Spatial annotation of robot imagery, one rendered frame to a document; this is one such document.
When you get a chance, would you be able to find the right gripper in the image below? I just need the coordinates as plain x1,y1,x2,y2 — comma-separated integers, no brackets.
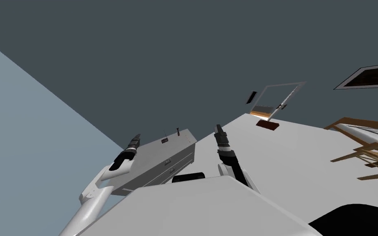
213,124,231,149

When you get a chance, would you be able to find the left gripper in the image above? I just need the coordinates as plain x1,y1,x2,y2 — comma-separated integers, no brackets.
127,133,141,150

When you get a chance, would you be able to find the grey drawer cabinet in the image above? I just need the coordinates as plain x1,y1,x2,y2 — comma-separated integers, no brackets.
105,127,198,197

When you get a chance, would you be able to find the brown door mat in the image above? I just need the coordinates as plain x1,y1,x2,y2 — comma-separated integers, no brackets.
256,119,280,132

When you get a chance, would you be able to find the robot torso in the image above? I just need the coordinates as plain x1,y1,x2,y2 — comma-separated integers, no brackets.
77,172,324,236

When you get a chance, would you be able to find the dark framed wall picture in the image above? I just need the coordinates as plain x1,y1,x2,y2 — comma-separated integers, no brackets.
333,62,378,91

